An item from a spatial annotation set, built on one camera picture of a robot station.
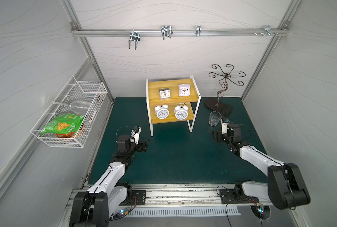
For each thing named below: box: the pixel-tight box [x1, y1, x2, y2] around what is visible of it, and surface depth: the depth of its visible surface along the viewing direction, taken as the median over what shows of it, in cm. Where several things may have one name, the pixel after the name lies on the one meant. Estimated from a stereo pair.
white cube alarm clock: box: [178, 83, 191, 97], surface depth 76 cm
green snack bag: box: [39, 113, 85, 138], surface depth 56 cm
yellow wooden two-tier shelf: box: [145, 75, 202, 137], surface depth 83 cm
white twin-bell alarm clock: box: [154, 104, 170, 120], surface depth 85 cm
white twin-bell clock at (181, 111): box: [174, 102, 189, 121], surface depth 85 cm
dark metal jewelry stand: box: [205, 64, 246, 118], surface depth 98 cm
